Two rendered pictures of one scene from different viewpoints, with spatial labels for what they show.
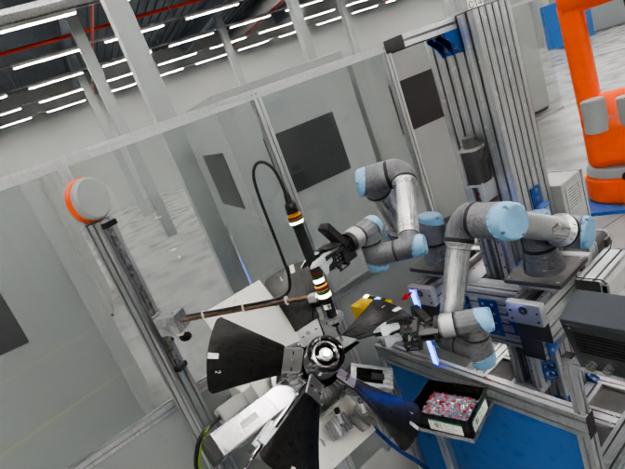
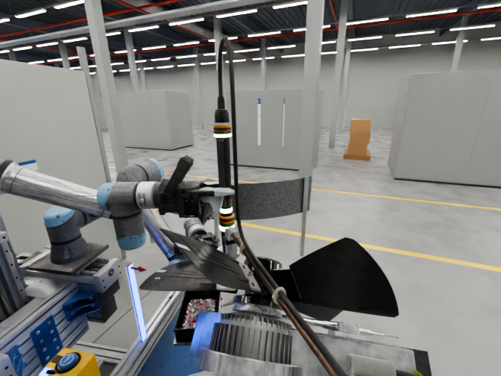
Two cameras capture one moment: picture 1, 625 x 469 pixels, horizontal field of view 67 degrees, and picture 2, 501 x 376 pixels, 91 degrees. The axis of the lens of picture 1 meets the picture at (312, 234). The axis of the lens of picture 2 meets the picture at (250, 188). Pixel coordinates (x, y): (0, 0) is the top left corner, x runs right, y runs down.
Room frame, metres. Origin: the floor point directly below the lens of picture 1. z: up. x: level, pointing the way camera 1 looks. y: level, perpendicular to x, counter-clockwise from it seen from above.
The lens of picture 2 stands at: (1.80, 0.51, 1.69)
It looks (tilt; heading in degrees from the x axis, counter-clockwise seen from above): 18 degrees down; 223
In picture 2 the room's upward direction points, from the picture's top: 1 degrees counter-clockwise
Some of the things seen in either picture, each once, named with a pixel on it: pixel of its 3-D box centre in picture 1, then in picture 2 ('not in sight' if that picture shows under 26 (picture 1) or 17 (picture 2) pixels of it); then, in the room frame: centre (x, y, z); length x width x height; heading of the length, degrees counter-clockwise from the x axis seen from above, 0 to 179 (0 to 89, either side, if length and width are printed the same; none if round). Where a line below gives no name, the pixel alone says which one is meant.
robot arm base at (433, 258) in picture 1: (438, 249); not in sight; (2.06, -0.53, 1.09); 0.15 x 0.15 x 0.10
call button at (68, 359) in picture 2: not in sight; (67, 361); (1.79, -0.15, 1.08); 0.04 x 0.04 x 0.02
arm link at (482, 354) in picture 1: (476, 348); not in sight; (1.27, -0.35, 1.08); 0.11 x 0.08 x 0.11; 29
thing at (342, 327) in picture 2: (268, 435); (346, 328); (1.22, 0.33, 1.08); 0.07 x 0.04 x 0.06; 131
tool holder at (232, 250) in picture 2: (325, 306); (229, 240); (1.39, 0.04, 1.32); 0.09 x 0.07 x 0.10; 66
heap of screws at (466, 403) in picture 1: (451, 409); (200, 314); (1.34, -0.23, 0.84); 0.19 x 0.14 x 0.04; 45
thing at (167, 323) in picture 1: (170, 322); not in sight; (1.65, 0.60, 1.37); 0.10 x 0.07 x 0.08; 66
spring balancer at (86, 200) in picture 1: (86, 200); not in sight; (1.69, 0.69, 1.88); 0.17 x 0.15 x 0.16; 121
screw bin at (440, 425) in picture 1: (448, 407); (200, 313); (1.34, -0.22, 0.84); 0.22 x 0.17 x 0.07; 45
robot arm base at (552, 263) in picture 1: (541, 256); (68, 245); (1.64, -0.79, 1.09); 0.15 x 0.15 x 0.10
